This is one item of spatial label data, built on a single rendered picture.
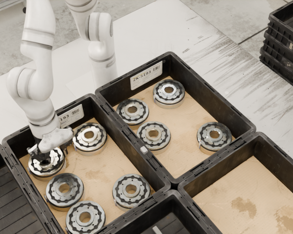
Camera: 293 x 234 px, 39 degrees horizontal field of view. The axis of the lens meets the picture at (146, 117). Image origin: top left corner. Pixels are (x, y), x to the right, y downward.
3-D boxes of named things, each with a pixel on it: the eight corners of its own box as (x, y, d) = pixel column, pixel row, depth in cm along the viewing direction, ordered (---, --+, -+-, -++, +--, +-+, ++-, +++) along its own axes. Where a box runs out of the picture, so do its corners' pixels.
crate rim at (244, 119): (93, 96, 128) (91, 90, 126) (170, 54, 138) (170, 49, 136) (174, 190, 107) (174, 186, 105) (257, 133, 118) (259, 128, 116)
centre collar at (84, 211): (72, 216, 109) (71, 215, 108) (89, 205, 110) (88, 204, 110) (81, 230, 106) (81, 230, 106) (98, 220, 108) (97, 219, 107)
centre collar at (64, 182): (52, 185, 114) (52, 185, 114) (69, 178, 116) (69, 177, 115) (59, 200, 111) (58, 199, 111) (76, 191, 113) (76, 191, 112)
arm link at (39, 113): (16, 121, 105) (48, 129, 103) (-3, 80, 92) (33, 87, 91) (28, 100, 109) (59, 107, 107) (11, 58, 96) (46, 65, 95)
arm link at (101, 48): (113, 6, 133) (117, 46, 147) (84, 5, 134) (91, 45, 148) (109, 26, 128) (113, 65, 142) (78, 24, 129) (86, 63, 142)
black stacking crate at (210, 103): (97, 115, 135) (93, 92, 126) (169, 75, 145) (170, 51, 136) (173, 206, 115) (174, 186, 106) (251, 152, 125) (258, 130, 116)
